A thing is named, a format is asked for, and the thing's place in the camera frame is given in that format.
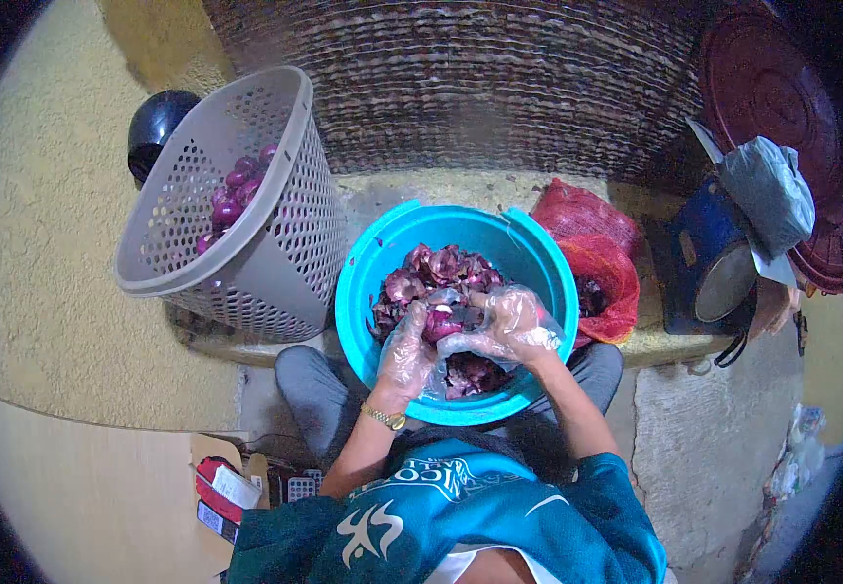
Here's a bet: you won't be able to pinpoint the person's left hand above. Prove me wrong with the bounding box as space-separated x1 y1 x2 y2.
373 299 443 403

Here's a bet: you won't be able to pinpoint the grey perforated plastic basket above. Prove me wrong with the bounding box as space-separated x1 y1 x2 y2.
113 66 350 345

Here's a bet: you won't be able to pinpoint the person's right hand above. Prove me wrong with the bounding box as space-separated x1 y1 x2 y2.
436 285 566 366

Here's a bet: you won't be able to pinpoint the red onion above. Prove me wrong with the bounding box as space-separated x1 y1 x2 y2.
423 305 471 344

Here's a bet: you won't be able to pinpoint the person's body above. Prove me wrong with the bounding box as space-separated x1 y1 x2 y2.
226 427 668 584

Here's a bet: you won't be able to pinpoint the red mesh sack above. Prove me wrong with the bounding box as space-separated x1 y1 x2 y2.
530 178 643 349

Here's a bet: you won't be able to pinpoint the heap of clear plastic bags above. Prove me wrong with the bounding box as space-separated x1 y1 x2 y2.
756 403 828 515

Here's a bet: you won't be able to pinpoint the pile of red onion peels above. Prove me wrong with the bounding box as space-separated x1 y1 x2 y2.
369 243 516 401

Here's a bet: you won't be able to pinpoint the person's right thumb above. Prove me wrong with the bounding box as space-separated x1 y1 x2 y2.
436 330 482 357

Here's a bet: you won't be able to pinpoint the person's right fingers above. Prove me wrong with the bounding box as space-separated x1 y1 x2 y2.
470 286 532 328

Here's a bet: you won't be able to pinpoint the brown woven wicker panel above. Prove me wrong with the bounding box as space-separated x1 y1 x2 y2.
201 0 715 192

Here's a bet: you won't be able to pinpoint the black round pot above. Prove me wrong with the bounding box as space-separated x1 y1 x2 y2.
127 90 202 184

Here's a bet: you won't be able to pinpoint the teal plastic basin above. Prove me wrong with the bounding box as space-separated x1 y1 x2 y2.
334 200 580 427

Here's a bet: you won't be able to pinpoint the person's legs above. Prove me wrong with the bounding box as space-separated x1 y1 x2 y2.
274 342 625 468

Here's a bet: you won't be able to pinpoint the blue pot with metal lid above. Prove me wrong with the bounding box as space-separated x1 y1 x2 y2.
664 175 761 338

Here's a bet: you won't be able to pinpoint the brown cardboard box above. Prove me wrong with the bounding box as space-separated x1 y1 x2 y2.
188 433 272 563

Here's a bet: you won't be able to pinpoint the pile of peeled red onions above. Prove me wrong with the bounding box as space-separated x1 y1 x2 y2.
195 143 279 256

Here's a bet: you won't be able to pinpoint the person's left fingers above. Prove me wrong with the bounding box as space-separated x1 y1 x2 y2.
395 299 433 348

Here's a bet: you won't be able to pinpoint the red and white packet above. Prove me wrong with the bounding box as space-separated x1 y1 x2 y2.
194 456 265 527

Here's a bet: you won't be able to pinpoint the grey plastic bag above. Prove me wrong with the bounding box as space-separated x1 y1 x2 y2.
716 135 817 258

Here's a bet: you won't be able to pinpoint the maroon round plastic lid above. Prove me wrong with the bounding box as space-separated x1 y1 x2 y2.
699 6 843 294

